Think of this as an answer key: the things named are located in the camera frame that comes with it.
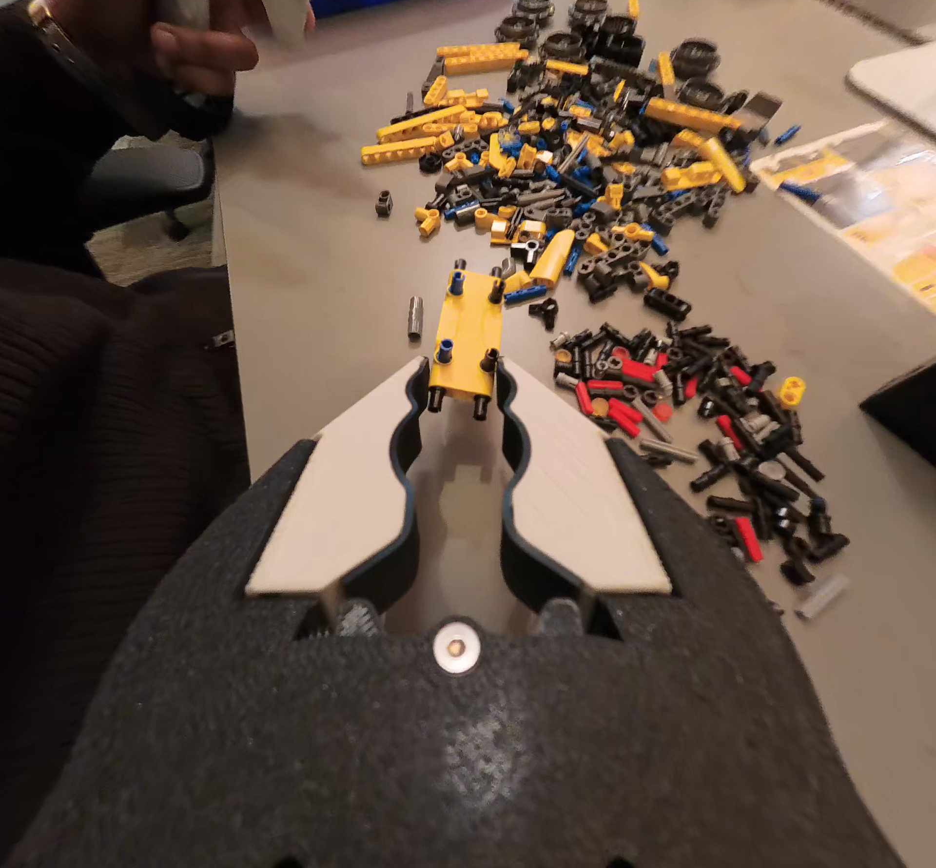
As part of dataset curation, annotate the pile of black red pins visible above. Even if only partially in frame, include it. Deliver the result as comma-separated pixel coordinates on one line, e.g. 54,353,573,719
550,321,851,587

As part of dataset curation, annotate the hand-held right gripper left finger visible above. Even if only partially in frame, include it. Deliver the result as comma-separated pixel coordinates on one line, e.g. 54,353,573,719
245,356,431,624

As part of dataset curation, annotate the grey watch strap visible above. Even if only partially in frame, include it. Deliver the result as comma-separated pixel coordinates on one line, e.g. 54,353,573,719
28,0,173,141

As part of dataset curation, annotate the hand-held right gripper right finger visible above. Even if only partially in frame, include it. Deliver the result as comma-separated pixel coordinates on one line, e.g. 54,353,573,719
497,358,672,597

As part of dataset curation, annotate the light grey axle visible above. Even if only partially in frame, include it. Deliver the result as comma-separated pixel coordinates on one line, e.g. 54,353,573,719
795,575,851,621

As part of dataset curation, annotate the white book stand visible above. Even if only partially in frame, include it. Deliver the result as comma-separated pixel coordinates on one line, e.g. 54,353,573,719
846,39,936,139

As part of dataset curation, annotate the pile of yellow grey bricks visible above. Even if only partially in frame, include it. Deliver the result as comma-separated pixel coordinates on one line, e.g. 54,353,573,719
360,0,803,303

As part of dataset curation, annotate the black block with yellow beams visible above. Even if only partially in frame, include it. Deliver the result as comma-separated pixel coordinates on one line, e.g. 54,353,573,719
859,362,936,468

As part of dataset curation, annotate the group of black toy tyres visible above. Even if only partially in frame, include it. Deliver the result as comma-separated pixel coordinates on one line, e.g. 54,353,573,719
495,0,734,102

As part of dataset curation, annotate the yellow sticker sheet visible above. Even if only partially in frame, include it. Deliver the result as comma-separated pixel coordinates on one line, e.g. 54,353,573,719
749,120,936,315

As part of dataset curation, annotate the yellow brick assembly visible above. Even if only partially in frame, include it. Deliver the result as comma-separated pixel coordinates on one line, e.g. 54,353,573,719
426,258,507,421

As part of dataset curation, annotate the black two-hole connector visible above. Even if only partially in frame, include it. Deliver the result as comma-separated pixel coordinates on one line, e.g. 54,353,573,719
643,288,693,322

